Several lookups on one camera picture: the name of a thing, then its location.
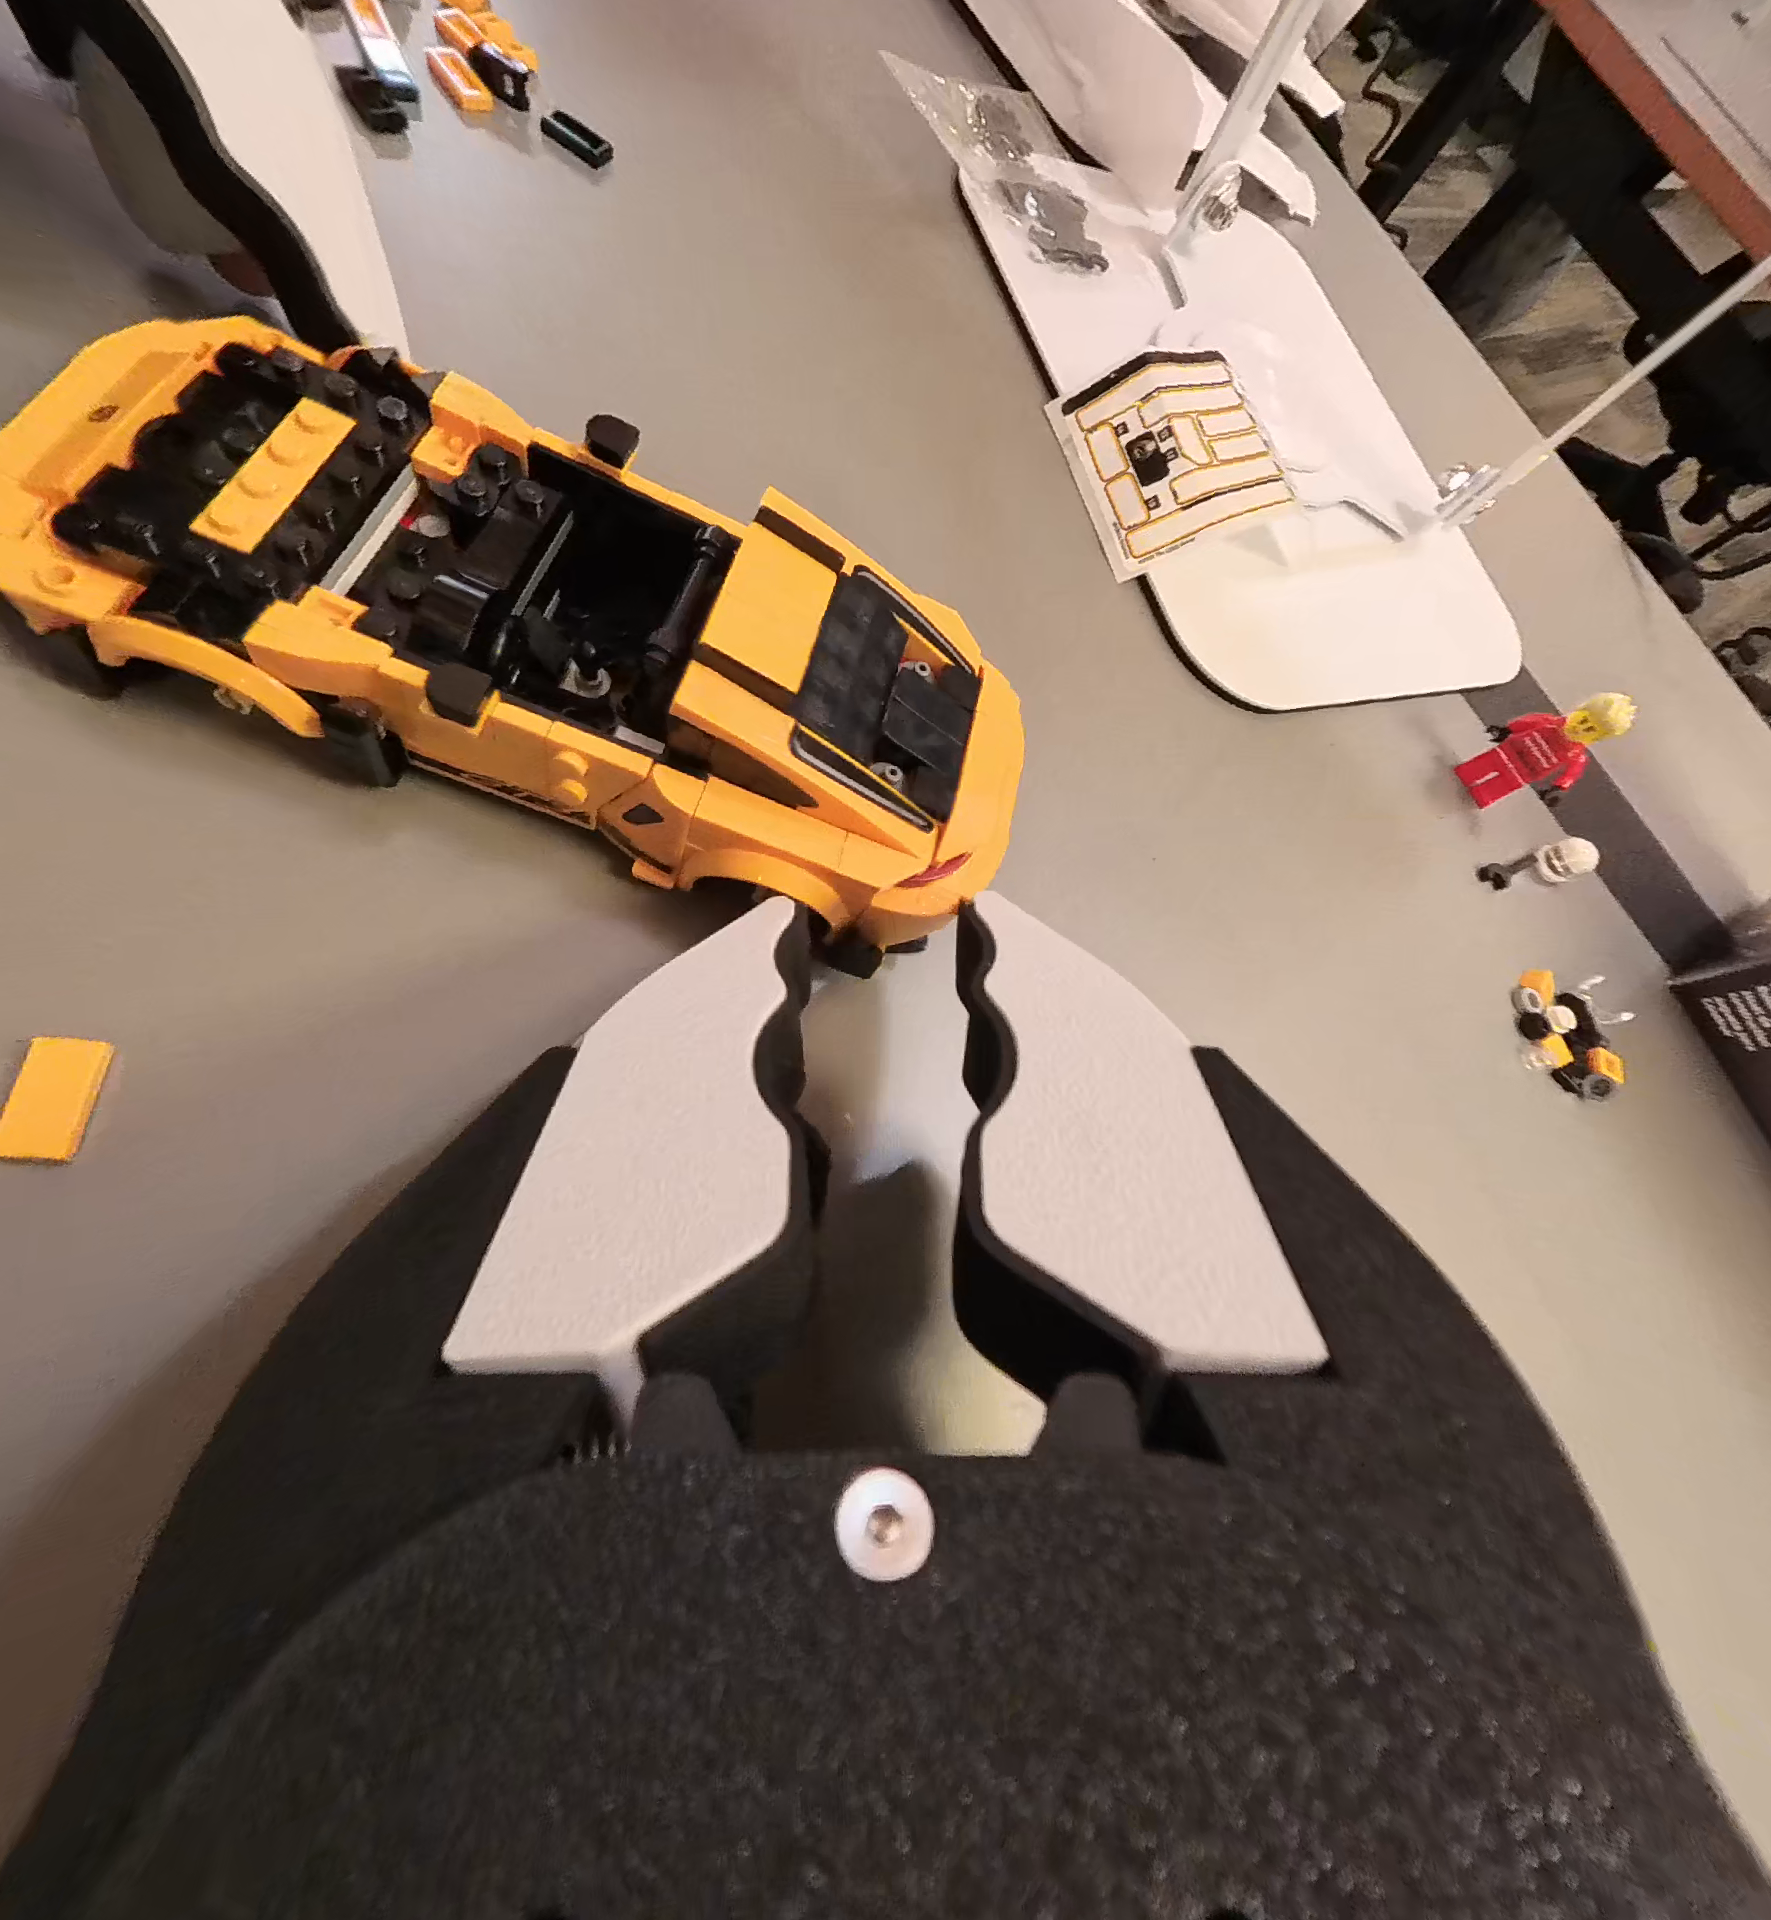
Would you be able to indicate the clear plastic parts bag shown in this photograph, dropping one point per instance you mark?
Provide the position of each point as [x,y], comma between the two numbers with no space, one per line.
[1004,167]

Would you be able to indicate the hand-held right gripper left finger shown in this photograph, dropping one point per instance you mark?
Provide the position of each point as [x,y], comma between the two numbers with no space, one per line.
[631,1187]

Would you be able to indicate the lego sticker sheet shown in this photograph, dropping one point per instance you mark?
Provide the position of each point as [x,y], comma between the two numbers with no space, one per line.
[1169,450]

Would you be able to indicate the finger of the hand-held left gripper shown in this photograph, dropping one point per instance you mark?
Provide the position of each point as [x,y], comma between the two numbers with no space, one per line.
[300,149]

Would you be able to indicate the booklet stand with white base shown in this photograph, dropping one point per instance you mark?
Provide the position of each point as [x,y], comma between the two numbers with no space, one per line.
[1352,632]

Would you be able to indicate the red lego minifigure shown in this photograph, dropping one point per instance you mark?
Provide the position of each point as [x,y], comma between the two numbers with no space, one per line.
[1536,757]

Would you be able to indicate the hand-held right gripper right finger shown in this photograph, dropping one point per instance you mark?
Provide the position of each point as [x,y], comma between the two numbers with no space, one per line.
[1141,1187]

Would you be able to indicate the scattered loose lego bricks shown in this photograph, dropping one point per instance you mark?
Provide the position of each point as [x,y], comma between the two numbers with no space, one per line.
[465,68]

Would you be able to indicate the cluster of small lego parts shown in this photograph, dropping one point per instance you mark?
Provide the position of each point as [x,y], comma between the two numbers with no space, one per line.
[1576,1049]

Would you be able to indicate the black lego wrench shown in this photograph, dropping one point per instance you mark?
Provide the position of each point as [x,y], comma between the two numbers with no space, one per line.
[1500,872]

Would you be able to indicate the small orange lego tile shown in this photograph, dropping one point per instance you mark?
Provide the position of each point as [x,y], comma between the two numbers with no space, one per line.
[54,1098]

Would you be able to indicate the orange lego car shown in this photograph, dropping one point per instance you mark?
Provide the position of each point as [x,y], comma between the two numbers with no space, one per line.
[765,587]

